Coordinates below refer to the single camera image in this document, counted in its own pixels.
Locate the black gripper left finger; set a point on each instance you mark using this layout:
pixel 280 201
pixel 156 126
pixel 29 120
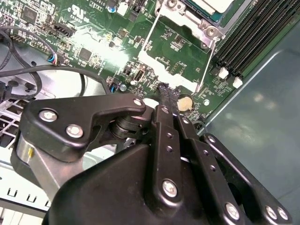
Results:
pixel 70 110

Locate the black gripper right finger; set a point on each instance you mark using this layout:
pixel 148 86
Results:
pixel 206 159

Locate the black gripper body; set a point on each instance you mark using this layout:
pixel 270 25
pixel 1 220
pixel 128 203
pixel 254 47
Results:
pixel 105 194

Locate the metal socket cover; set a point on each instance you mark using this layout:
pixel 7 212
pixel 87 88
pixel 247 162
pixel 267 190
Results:
pixel 150 60

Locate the silver CPU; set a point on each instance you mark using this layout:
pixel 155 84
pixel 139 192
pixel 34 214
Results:
pixel 208 3

